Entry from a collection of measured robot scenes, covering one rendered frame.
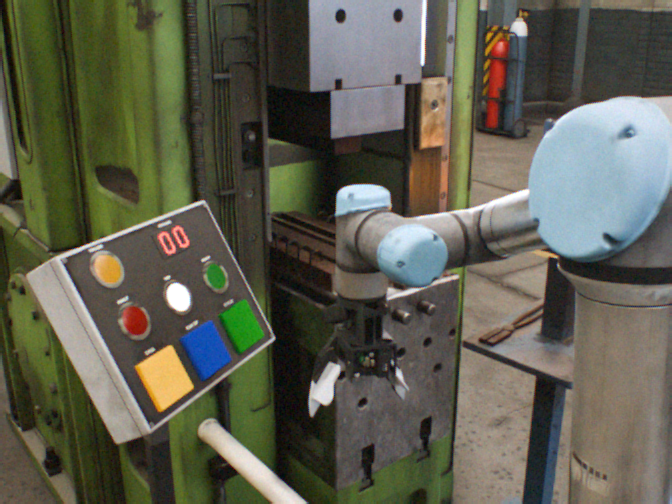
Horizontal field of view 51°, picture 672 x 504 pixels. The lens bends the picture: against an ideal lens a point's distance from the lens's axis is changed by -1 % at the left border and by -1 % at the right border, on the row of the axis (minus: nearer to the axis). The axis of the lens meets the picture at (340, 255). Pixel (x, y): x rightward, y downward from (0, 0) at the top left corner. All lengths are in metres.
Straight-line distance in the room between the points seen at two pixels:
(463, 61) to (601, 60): 8.67
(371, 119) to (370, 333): 0.62
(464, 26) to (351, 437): 1.04
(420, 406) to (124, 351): 0.92
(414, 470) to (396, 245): 1.10
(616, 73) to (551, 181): 9.84
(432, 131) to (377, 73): 0.36
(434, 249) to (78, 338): 0.52
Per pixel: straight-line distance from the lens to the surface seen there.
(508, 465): 2.66
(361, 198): 0.95
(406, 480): 1.89
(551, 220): 0.57
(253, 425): 1.75
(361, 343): 1.01
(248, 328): 1.24
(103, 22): 1.74
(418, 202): 1.85
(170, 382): 1.09
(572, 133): 0.56
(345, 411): 1.62
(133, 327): 1.08
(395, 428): 1.76
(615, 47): 10.41
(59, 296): 1.07
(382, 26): 1.51
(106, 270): 1.08
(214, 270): 1.23
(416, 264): 0.86
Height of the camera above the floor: 1.53
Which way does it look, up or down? 20 degrees down
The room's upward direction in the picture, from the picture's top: straight up
